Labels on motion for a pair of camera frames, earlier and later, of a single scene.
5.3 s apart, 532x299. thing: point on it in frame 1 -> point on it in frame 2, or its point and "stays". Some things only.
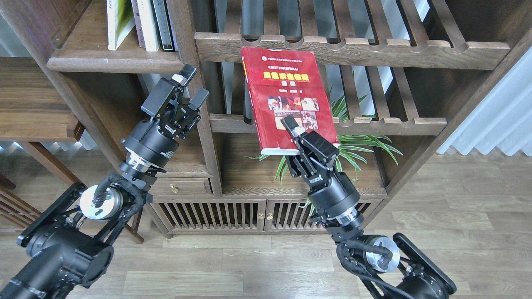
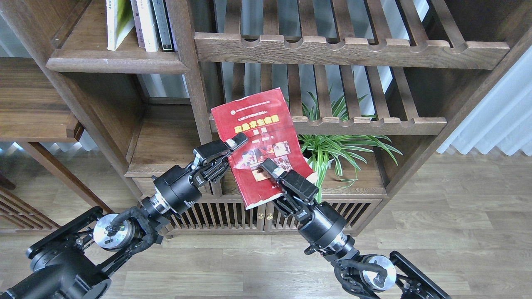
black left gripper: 151,144 -> 180,188
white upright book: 148,25 stays
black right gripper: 334,198 -> 318,221
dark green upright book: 164,30 stays
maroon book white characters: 138,23 stays
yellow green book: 120,21 stays
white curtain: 503,119 stays
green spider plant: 353,148 stays
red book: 282,83 -> 264,119
